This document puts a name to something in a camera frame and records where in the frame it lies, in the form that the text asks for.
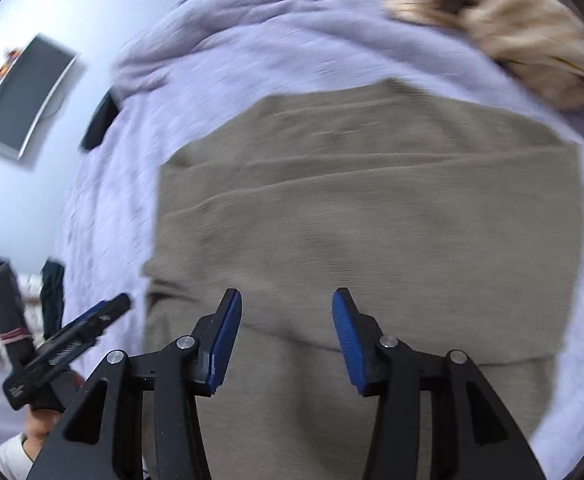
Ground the person's left hand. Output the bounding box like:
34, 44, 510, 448
23, 372, 86, 461

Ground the olive knit sweater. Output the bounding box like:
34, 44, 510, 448
142, 78, 584, 480

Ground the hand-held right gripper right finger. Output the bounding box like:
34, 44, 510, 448
332, 287, 548, 480

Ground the dark cushion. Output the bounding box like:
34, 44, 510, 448
80, 87, 120, 152

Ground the person's left forearm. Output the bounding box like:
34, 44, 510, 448
0, 432, 40, 478

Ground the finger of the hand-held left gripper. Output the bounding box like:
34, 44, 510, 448
44, 294, 132, 362

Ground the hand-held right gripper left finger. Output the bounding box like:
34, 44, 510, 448
26, 288, 243, 480

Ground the wall television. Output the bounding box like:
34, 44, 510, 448
0, 34, 81, 162

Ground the beige striped fur-trimmed garment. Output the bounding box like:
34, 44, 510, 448
377, 0, 584, 113

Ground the lavender embossed blanket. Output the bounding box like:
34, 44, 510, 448
54, 0, 584, 480

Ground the dark cloth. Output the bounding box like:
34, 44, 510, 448
40, 259, 67, 343

